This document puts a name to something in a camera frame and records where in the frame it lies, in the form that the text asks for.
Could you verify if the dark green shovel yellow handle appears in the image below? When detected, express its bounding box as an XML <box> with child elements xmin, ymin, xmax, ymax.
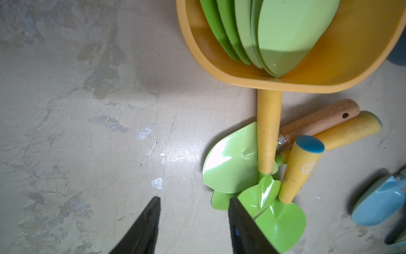
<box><xmin>238</xmin><ymin>90</ymin><xmax>282</xmax><ymax>221</ymax></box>

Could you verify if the dark blue storage box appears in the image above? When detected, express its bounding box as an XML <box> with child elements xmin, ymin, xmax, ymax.
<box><xmin>387</xmin><ymin>29</ymin><xmax>406</xmax><ymax>67</ymax></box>

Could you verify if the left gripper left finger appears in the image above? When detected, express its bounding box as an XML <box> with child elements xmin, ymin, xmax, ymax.
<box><xmin>110</xmin><ymin>196</ymin><xmax>161</xmax><ymax>254</ymax></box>

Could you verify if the hidden green shovel yellow handle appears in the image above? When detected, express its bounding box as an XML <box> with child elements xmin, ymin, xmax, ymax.
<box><xmin>203</xmin><ymin>111</ymin><xmax>382</xmax><ymax>210</ymax></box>

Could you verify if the yellow storage box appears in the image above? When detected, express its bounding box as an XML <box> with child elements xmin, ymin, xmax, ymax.
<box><xmin>176</xmin><ymin>1</ymin><xmax>406</xmax><ymax>94</ymax></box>

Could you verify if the blue shovel large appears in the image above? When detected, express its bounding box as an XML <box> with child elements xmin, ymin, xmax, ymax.
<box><xmin>351</xmin><ymin>170</ymin><xmax>406</xmax><ymax>226</ymax></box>

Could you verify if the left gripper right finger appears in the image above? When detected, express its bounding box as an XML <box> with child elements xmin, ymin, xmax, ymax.
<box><xmin>228</xmin><ymin>197</ymin><xmax>278</xmax><ymax>254</ymax></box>

